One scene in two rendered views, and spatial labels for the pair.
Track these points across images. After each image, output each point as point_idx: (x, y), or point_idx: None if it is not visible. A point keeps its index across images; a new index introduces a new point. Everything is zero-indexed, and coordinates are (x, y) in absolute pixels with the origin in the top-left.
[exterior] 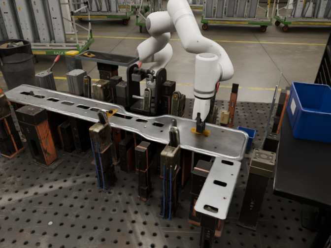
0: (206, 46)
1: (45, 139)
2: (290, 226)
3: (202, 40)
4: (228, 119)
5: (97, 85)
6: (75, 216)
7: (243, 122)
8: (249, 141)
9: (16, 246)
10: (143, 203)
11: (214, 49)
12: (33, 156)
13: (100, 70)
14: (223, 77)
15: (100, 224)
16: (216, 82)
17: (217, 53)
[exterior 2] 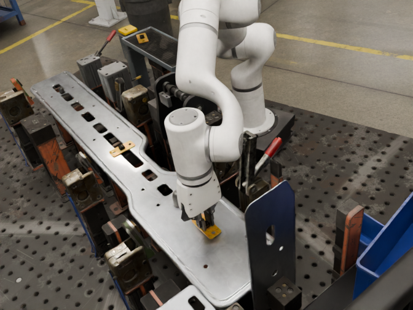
0: (206, 92)
1: (54, 163)
2: None
3: (198, 80)
4: None
5: (125, 97)
6: (46, 282)
7: (400, 196)
8: (362, 249)
9: None
10: (128, 298)
11: (217, 100)
12: (50, 178)
13: (152, 65)
14: (215, 159)
15: (62, 306)
16: (251, 147)
17: (222, 109)
